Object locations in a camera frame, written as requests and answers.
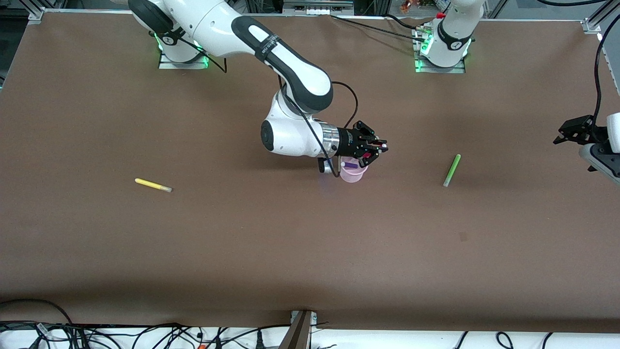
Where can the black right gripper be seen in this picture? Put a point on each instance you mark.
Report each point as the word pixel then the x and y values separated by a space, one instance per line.
pixel 349 139

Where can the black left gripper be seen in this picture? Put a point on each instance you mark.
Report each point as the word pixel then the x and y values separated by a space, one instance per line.
pixel 576 129

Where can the purple highlighter pen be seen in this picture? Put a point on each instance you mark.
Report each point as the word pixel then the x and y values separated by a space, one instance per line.
pixel 351 166

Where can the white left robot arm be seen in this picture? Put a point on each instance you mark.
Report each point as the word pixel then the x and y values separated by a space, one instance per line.
pixel 455 34

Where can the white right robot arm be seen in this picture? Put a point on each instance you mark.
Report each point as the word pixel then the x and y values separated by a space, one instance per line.
pixel 290 63

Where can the pink plastic cup holder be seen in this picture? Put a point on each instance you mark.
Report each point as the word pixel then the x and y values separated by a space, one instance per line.
pixel 351 176

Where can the green highlighter pen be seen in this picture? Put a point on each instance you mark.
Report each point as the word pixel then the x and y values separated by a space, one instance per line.
pixel 452 169

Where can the brown table cover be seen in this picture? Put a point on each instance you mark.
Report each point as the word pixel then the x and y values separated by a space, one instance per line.
pixel 290 242

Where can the grey power strip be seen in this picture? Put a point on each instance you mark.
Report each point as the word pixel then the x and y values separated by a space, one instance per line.
pixel 315 7

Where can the yellow highlighter pen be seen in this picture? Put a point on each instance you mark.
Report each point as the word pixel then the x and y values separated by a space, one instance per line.
pixel 150 184

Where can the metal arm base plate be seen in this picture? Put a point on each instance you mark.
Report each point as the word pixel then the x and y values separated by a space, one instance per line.
pixel 167 64
pixel 421 70

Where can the aluminium frame corner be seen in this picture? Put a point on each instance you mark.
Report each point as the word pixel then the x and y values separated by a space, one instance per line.
pixel 592 25
pixel 36 14

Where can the metal table edge bracket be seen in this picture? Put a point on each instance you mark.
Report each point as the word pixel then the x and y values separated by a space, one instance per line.
pixel 298 334

